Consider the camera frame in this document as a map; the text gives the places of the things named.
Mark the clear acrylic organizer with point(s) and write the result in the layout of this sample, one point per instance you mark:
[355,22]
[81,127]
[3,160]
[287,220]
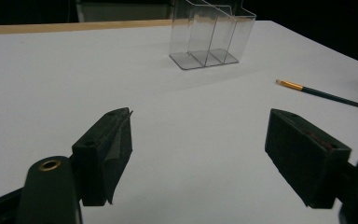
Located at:
[186,59]

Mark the black pen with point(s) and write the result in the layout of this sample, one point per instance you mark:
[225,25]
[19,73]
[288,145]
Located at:
[323,94]

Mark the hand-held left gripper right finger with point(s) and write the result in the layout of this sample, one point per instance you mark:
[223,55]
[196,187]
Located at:
[304,158]

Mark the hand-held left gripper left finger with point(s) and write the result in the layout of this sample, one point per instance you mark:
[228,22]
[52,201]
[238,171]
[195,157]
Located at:
[105,149]

